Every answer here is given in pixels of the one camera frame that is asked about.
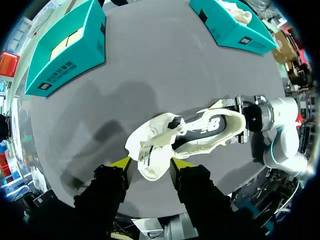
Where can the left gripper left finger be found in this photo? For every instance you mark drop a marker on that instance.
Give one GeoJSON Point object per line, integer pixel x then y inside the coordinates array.
{"type": "Point", "coordinates": [110, 180]}

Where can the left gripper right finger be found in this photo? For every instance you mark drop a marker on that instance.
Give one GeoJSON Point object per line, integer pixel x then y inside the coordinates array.
{"type": "Point", "coordinates": [192, 182]}

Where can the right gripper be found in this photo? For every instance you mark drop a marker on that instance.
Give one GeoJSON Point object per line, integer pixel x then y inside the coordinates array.
{"type": "Point", "coordinates": [253, 117]}

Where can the white sneaker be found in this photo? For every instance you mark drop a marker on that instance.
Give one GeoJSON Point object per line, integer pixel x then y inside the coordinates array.
{"type": "Point", "coordinates": [155, 155]}
{"type": "Point", "coordinates": [241, 13]}

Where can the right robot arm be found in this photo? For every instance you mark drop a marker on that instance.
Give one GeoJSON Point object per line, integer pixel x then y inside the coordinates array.
{"type": "Point", "coordinates": [282, 112]}

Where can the black and blue insole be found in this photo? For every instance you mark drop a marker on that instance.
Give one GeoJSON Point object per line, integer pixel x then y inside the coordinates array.
{"type": "Point", "coordinates": [191, 138]}

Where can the teal box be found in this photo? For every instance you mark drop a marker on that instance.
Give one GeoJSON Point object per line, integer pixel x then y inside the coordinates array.
{"type": "Point", "coordinates": [225, 27]}
{"type": "Point", "coordinates": [92, 32]}

